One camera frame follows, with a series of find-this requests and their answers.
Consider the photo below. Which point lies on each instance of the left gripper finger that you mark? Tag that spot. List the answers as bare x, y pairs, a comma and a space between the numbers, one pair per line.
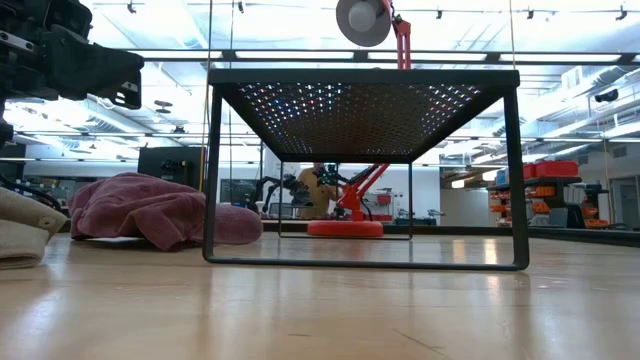
127, 90
95, 65

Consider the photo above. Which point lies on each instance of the pink towel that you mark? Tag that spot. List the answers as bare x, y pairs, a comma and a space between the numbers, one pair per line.
135, 210

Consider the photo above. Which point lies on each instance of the khaki baseball cap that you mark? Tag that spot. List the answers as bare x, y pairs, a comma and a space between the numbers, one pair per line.
20, 240

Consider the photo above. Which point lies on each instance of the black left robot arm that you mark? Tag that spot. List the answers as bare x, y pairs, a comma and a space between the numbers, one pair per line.
4, 125

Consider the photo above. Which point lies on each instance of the black background robot arm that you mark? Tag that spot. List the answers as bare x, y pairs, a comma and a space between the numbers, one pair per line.
330, 175
272, 187

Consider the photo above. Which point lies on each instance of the black monitor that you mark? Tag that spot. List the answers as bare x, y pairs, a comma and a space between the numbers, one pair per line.
165, 167

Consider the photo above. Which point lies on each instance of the person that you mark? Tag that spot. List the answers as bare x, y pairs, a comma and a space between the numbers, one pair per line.
315, 192

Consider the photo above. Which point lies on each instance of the black perforated metal rack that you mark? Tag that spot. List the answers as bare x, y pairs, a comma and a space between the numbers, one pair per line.
360, 77

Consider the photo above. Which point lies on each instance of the red desk lamp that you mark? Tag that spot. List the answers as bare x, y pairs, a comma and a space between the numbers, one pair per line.
365, 20

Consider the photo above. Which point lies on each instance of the shelf with orange bins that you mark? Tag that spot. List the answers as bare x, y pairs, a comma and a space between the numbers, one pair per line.
545, 200

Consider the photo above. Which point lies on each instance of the red storage bin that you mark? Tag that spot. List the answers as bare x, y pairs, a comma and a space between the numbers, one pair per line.
555, 169

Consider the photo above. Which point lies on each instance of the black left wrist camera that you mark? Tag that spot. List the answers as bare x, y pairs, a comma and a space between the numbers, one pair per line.
40, 20

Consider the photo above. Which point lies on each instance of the black overhead frame beam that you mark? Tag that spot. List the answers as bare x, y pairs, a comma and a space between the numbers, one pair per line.
230, 55

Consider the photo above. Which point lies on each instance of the black aluminium table frame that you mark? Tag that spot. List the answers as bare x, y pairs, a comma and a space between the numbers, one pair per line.
450, 231

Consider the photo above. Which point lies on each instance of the black ceiling camera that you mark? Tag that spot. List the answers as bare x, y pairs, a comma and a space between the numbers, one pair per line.
606, 95

